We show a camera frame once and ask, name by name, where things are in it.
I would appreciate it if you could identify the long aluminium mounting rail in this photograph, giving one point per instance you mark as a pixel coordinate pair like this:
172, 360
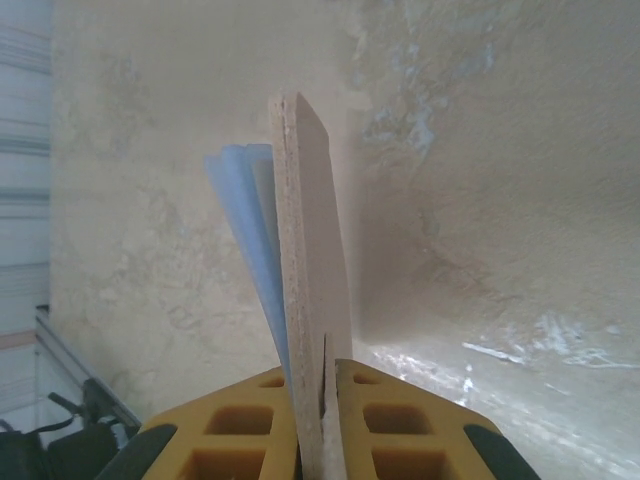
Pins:
80, 360

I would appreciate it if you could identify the light blue tray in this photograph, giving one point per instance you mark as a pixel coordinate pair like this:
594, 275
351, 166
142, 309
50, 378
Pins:
310, 250

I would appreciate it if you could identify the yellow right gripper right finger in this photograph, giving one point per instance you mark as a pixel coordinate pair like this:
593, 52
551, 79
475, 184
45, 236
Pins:
445, 440

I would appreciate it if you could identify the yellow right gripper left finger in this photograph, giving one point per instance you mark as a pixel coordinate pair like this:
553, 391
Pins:
190, 440

